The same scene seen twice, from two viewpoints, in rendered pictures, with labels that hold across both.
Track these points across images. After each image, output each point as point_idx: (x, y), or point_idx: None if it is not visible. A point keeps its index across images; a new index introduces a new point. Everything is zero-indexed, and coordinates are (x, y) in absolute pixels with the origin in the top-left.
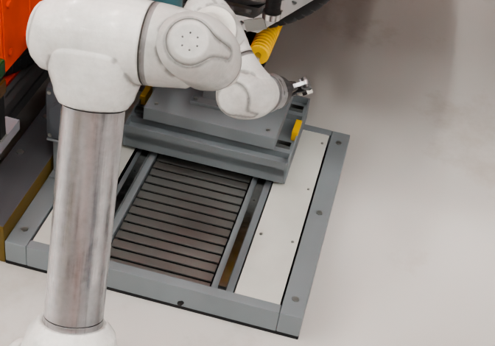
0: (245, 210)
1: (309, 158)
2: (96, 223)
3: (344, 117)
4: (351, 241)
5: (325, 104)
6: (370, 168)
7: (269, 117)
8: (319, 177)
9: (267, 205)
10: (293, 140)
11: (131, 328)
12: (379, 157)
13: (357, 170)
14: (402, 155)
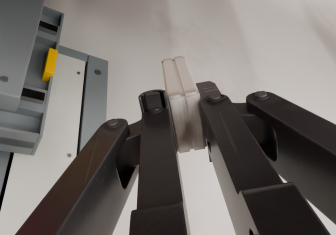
0: None
1: (65, 98)
2: None
3: (91, 30)
4: (124, 216)
5: (69, 12)
6: (125, 96)
7: (5, 50)
8: (81, 130)
9: (4, 205)
10: (45, 81)
11: None
12: (131, 82)
13: (113, 100)
14: (150, 78)
